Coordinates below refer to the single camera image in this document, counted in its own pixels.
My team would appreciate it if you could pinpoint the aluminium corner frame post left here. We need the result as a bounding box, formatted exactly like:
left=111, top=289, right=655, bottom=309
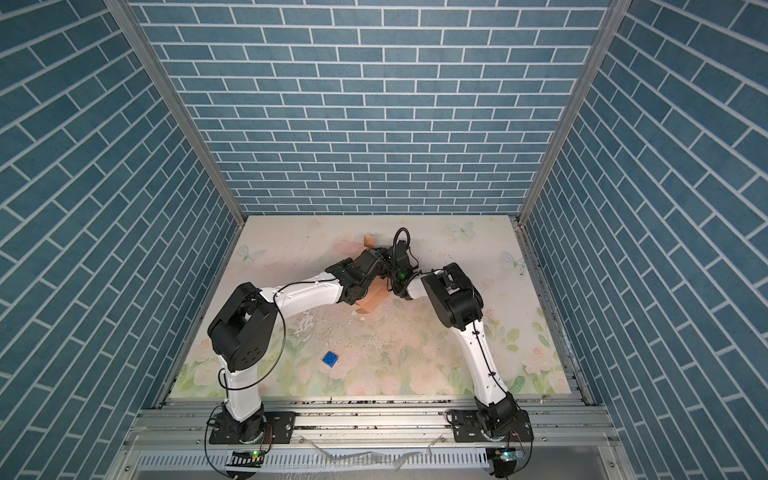
left=104, top=0, right=246, bottom=227

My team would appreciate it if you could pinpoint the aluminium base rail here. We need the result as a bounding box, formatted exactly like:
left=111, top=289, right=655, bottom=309
left=108, top=399, right=633, bottom=479

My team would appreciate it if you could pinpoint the aluminium corner frame post right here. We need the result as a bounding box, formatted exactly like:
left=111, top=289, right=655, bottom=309
left=517, top=0, right=631, bottom=225

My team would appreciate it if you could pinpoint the aluminium corner frame post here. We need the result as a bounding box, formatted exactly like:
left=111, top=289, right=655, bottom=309
left=517, top=0, right=631, bottom=225
left=104, top=0, right=246, bottom=227

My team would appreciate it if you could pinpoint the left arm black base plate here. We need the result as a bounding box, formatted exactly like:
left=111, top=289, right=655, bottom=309
left=207, top=409, right=296, bottom=446

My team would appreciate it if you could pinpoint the white ventilated cable duct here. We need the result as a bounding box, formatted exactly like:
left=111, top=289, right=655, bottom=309
left=135, top=448, right=489, bottom=473

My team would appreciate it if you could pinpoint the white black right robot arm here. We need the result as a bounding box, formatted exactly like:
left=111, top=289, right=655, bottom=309
left=377, top=240, right=520, bottom=430

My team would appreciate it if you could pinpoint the pink cardboard paper box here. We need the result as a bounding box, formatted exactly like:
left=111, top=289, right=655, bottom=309
left=352, top=235, right=389, bottom=315

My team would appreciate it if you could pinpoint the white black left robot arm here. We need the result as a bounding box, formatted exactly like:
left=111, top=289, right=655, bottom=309
left=207, top=248, right=389, bottom=423

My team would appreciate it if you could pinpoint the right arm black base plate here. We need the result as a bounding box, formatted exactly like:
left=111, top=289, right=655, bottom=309
left=443, top=409, right=534, bottom=443

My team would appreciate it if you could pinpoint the small blue cube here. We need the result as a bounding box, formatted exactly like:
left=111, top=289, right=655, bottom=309
left=322, top=351, right=338, bottom=368

